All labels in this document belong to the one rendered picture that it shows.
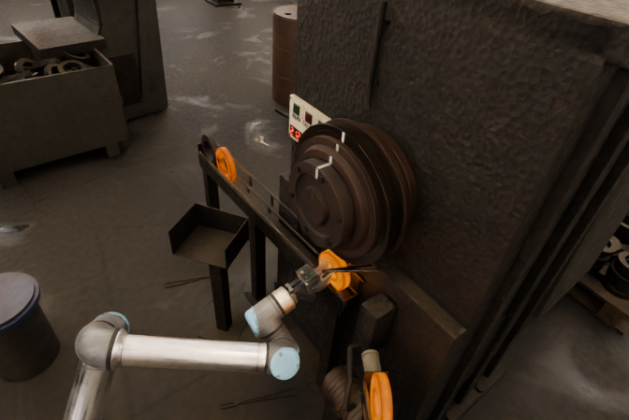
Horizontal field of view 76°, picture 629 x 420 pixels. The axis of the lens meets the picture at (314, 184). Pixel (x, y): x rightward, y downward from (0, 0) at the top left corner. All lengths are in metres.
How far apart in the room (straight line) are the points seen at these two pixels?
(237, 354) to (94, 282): 1.49
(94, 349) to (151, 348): 0.15
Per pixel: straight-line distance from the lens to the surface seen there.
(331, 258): 1.50
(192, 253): 1.83
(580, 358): 2.70
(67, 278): 2.75
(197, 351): 1.33
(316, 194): 1.19
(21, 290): 2.17
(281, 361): 1.32
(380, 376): 1.31
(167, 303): 2.44
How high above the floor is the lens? 1.91
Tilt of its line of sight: 37 degrees down
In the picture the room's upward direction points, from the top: 5 degrees clockwise
